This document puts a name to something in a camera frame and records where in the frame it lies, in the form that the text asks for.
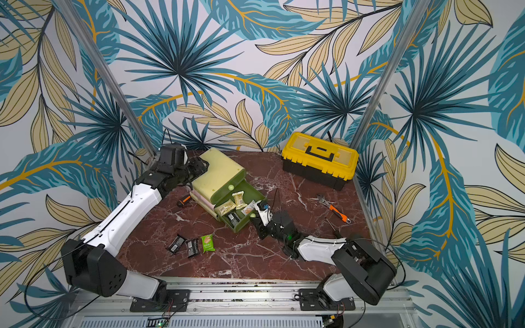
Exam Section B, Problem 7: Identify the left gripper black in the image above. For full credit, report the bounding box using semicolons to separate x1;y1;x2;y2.
174;155;209;185

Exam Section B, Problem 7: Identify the black cookie packet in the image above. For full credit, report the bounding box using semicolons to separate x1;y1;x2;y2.
167;235;187;254
185;239;200;258
226;211;241;228

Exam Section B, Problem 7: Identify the green drawer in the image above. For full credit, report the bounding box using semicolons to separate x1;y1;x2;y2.
211;178;247;204

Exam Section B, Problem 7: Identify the green cookie packet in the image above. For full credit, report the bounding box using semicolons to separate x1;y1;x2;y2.
201;235;215;253

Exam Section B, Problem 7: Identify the cream cookie packet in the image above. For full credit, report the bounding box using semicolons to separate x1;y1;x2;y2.
215;201;237;216
232;191;247;210

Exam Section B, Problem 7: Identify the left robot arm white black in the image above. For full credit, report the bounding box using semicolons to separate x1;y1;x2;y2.
61;143;209;304

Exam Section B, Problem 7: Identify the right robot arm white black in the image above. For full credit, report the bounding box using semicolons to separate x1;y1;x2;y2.
249;209;397;311

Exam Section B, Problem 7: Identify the light green drawer cabinet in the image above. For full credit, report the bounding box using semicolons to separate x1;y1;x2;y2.
189;148;246;221

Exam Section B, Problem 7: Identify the black orange screwdriver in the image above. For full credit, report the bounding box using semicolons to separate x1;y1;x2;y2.
177;194;191;208

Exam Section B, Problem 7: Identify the yellow black toolbox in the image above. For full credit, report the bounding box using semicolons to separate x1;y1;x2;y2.
281;132;359;191

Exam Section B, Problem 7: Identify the green handled screwdriver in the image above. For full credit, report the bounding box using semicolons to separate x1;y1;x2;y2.
328;221;342;239

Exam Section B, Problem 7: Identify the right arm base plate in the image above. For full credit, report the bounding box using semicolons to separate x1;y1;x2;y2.
294;288;355;312

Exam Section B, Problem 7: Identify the aluminium front rail frame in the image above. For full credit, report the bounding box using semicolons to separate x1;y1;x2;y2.
62;277;422;327

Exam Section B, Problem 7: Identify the left metal corner post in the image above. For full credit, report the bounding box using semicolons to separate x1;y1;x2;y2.
56;0;156;158

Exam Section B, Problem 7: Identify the metal corner post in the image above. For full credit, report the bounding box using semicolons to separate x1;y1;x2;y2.
56;0;156;158
349;0;430;150

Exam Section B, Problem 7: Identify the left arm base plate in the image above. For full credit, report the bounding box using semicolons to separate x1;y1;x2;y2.
130;289;191;313

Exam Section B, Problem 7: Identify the right metal corner post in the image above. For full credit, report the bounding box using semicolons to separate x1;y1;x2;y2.
349;0;430;150

